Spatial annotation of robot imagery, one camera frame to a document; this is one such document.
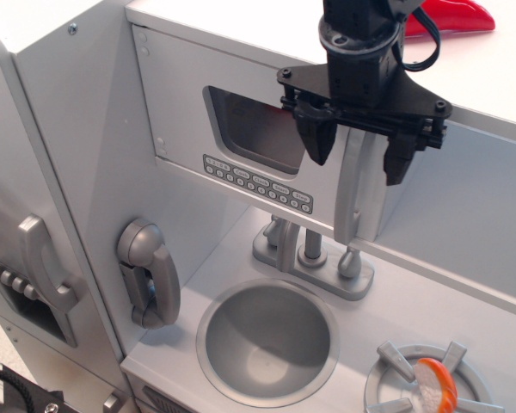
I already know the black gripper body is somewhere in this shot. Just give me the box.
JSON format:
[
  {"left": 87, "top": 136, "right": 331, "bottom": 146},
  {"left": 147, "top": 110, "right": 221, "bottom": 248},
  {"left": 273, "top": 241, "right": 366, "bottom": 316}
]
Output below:
[{"left": 277, "top": 47, "right": 452, "bottom": 149}]

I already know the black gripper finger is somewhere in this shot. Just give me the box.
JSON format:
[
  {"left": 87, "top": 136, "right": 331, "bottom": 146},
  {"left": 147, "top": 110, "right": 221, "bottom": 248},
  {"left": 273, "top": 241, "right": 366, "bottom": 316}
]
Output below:
[
  {"left": 383, "top": 133, "right": 424, "bottom": 186},
  {"left": 293, "top": 109, "right": 337, "bottom": 165}
]

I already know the grey toy microwave door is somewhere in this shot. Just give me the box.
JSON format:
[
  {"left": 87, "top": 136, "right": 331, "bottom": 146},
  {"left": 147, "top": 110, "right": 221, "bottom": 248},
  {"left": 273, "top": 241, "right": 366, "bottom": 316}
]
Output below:
[{"left": 132, "top": 26, "right": 399, "bottom": 241}]

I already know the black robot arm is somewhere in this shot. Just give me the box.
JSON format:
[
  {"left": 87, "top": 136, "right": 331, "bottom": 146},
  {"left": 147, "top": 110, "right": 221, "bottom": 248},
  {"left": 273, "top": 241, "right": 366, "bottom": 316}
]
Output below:
[{"left": 277, "top": 1, "right": 452, "bottom": 186}]

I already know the red toy chili pepper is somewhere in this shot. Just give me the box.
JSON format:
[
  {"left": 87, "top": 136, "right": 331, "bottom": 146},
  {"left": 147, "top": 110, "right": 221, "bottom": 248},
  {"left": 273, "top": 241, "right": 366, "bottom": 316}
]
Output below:
[{"left": 421, "top": 0, "right": 496, "bottom": 34}]

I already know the grey toy faucet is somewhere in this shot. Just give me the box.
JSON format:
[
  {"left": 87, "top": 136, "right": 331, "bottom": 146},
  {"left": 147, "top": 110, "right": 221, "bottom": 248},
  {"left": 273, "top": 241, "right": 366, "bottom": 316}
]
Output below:
[{"left": 253, "top": 216, "right": 375, "bottom": 301}]

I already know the white toy kitchen cabinet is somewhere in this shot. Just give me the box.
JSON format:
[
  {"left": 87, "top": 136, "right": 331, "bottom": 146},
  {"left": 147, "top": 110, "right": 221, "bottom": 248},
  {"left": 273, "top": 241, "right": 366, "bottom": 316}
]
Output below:
[{"left": 0, "top": 1, "right": 516, "bottom": 412}]

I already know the grey round sink bowl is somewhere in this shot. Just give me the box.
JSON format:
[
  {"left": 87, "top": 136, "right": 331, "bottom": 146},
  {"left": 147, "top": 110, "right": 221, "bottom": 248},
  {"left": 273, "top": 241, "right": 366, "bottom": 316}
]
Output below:
[{"left": 196, "top": 279, "right": 340, "bottom": 408}]

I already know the grey toy telephone handset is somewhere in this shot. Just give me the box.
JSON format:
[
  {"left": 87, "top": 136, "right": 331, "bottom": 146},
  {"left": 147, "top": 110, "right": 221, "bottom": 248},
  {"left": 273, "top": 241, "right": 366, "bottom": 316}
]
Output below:
[{"left": 117, "top": 219, "right": 181, "bottom": 330}]

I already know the grey toy stove burner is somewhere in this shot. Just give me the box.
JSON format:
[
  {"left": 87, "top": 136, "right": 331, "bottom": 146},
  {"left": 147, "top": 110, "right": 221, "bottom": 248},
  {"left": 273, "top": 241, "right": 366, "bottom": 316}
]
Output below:
[{"left": 364, "top": 341, "right": 505, "bottom": 412}]

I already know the orange salmon sushi toy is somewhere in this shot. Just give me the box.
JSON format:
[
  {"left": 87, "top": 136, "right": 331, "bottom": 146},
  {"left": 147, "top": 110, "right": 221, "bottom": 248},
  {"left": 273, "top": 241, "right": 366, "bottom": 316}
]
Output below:
[{"left": 413, "top": 358, "right": 458, "bottom": 413}]

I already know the grey ice dispenser panel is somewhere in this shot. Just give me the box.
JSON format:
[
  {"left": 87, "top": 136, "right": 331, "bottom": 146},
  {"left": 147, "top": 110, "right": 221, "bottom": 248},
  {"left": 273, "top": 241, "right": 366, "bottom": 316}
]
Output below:
[{"left": 0, "top": 263, "right": 77, "bottom": 348}]

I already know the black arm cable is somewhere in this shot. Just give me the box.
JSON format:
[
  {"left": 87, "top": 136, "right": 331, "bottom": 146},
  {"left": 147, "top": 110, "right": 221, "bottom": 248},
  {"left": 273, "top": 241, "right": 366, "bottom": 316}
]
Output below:
[{"left": 390, "top": 6, "right": 442, "bottom": 73}]

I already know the grey fridge door handle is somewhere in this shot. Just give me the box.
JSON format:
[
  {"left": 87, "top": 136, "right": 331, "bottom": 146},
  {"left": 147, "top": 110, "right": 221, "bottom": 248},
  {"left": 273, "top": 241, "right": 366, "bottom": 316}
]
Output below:
[{"left": 18, "top": 214, "right": 78, "bottom": 313}]

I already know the grey oven handle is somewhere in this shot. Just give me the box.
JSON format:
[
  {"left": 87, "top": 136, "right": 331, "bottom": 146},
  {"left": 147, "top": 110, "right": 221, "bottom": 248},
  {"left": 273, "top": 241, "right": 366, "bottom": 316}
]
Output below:
[{"left": 102, "top": 392, "right": 123, "bottom": 413}]

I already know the black bracket with cable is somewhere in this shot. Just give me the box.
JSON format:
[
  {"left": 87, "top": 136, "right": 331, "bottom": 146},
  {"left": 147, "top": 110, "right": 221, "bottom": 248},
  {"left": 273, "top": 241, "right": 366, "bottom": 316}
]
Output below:
[{"left": 0, "top": 367, "right": 76, "bottom": 412}]

